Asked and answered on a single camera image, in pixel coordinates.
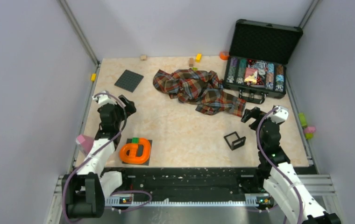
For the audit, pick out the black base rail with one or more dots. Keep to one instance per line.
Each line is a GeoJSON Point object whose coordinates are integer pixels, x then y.
{"type": "Point", "coordinates": [190, 184]}

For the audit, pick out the pink foam block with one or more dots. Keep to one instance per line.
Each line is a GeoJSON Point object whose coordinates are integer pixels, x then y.
{"type": "Point", "coordinates": [85, 143]}

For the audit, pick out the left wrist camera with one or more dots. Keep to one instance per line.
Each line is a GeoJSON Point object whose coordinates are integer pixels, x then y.
{"type": "Point", "coordinates": [103, 98]}

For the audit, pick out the brown wooden block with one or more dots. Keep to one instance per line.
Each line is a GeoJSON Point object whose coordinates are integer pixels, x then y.
{"type": "Point", "coordinates": [191, 62]}

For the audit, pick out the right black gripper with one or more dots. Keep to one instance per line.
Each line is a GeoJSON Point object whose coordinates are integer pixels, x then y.
{"type": "Point", "coordinates": [255, 113]}

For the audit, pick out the yellow block near wall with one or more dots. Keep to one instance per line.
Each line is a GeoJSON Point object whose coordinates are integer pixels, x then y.
{"type": "Point", "coordinates": [93, 77]}

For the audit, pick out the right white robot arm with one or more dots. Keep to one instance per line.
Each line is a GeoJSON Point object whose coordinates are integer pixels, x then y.
{"type": "Point", "coordinates": [277, 175]}

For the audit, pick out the black wire frame cube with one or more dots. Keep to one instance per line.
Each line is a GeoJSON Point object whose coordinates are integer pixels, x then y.
{"type": "Point", "coordinates": [234, 141]}

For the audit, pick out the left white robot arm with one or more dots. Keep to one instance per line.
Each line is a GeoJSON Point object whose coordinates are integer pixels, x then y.
{"type": "Point", "coordinates": [86, 189]}

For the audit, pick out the small wooden cube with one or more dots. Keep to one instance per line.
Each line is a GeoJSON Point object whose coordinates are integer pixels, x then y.
{"type": "Point", "coordinates": [143, 57]}

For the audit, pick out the black aluminium case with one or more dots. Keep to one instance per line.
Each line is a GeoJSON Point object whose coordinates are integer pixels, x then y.
{"type": "Point", "coordinates": [258, 55]}

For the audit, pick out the plaid flannel shirt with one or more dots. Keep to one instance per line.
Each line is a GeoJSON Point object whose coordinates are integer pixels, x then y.
{"type": "Point", "coordinates": [201, 88]}

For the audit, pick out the dark grey lego baseplate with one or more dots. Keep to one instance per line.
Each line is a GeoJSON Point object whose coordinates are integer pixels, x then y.
{"type": "Point", "coordinates": [129, 80]}

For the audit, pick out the yellow lego brick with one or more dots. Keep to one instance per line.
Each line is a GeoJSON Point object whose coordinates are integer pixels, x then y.
{"type": "Point", "coordinates": [198, 57]}

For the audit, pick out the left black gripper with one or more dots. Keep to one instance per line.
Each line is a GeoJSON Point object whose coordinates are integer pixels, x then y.
{"type": "Point", "coordinates": [129, 109]}

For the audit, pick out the green and pink blocks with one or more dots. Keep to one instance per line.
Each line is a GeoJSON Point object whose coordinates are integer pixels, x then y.
{"type": "Point", "coordinates": [307, 129]}

